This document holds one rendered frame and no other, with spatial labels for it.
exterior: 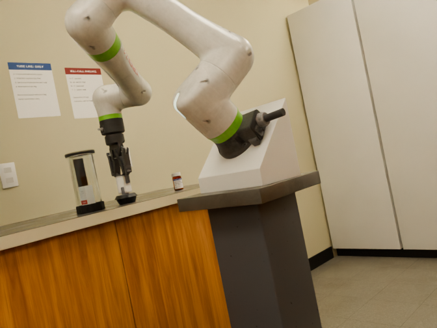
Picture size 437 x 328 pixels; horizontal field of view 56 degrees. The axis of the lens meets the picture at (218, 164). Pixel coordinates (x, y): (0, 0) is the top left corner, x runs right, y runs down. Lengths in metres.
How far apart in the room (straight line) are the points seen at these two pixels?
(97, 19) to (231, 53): 0.40
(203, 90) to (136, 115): 1.40
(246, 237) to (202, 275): 0.61
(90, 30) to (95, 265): 0.76
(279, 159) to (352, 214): 2.54
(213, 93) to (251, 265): 0.50
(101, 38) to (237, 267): 0.79
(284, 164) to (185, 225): 0.65
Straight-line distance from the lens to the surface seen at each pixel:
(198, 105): 1.13
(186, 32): 1.24
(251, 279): 1.24
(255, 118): 1.20
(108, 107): 1.66
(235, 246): 1.24
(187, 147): 2.69
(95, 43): 1.32
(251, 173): 1.14
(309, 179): 1.27
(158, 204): 1.60
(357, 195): 3.63
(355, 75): 3.54
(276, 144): 1.19
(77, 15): 1.29
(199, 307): 1.79
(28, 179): 2.17
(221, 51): 1.19
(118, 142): 1.65
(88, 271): 1.50
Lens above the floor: 1.02
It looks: level
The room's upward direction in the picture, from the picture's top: 11 degrees counter-clockwise
